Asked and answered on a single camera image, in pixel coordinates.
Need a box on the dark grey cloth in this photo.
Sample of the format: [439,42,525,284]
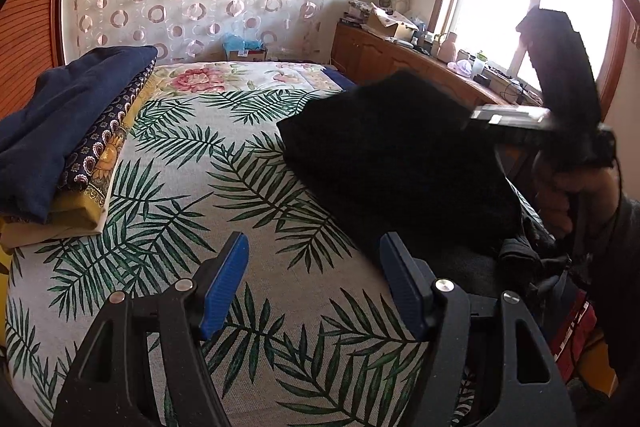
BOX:
[497,202,576,303]

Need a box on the yellow patterned folded cloth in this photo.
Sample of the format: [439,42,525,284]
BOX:
[0,84,151,250]

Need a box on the person's right forearm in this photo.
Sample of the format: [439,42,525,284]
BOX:
[585,192,640,398]

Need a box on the wooden slatted door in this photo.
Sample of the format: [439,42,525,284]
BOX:
[0,0,76,118]

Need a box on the open cardboard box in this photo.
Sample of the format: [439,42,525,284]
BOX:
[367,4,420,38]

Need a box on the wooden cabinet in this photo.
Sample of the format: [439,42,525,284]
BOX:
[330,23,546,118]

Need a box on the person's right hand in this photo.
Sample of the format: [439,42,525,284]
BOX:
[532,164,623,240]

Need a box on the blue blanket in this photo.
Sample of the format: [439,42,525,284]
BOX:
[325,66,358,88]

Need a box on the black printed t-shirt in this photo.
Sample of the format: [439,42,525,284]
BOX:
[276,69,523,258]

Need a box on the leaf print bed sheet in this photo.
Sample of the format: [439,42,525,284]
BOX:
[2,59,546,427]

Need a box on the red bag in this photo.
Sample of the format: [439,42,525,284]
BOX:
[550,292,601,383]

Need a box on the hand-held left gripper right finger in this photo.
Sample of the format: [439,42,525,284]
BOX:
[378,232,571,427]

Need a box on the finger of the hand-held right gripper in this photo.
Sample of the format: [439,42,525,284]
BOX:
[469,104,553,131]

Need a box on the navy patterned folded cloth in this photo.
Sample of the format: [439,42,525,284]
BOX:
[55,67,156,195]

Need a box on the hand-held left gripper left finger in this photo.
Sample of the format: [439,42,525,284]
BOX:
[50,231,250,427]

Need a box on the navy blue folded garment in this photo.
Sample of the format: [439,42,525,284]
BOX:
[0,46,160,224]

